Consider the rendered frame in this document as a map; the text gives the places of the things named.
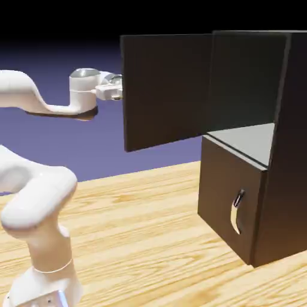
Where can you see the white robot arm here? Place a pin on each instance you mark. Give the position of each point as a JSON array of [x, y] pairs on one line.
[[38, 196]]

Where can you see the large dark brown cabinet door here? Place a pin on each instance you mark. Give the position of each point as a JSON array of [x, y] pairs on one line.
[[165, 91]]

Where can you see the small dark brown cabinet door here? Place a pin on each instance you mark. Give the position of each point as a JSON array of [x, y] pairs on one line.
[[220, 182]]

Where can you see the dark brown cabinet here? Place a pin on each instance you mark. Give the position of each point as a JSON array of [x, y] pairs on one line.
[[285, 168]]

